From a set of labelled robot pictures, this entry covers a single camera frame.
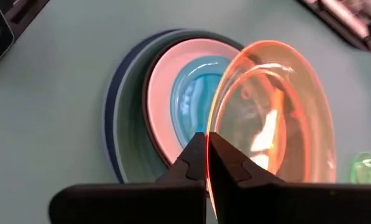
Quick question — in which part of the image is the green table mat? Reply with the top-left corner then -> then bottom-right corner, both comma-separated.
0,0 -> 371,224

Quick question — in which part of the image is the pale pink plastic plate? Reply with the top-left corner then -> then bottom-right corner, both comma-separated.
143,37 -> 240,166

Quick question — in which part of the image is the blue plastic plate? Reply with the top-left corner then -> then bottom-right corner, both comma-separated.
101,28 -> 186,184

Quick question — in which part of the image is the light blue transparent plate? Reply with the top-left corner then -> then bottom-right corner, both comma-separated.
169,55 -> 232,149

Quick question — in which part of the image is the green transparent plastic plate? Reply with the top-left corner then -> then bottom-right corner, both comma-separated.
349,151 -> 371,184

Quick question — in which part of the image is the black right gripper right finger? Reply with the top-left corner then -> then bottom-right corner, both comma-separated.
208,132 -> 371,224

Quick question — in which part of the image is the orange transparent plastic plate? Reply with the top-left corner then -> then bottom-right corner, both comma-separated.
205,39 -> 337,218

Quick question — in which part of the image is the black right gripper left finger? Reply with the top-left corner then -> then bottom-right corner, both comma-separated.
48,132 -> 207,224

